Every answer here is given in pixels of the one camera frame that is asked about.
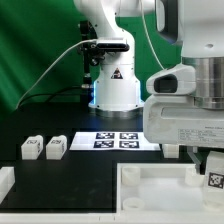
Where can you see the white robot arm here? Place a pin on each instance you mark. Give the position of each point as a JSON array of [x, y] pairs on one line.
[[198, 25]]

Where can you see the black camera on stand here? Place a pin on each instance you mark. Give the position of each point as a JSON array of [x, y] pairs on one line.
[[91, 57]]

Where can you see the white square tabletop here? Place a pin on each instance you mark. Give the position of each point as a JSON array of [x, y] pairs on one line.
[[162, 188]]

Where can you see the white sheet with tags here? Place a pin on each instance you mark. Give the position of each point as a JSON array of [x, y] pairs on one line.
[[112, 141]]

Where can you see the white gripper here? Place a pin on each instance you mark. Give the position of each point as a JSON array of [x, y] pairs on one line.
[[175, 120]]

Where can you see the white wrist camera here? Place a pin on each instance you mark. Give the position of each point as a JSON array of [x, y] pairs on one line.
[[178, 80]]

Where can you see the white left obstacle block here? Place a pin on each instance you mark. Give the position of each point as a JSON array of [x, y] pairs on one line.
[[7, 180]]

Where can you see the white front rail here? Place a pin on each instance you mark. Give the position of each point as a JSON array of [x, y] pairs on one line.
[[79, 219]]

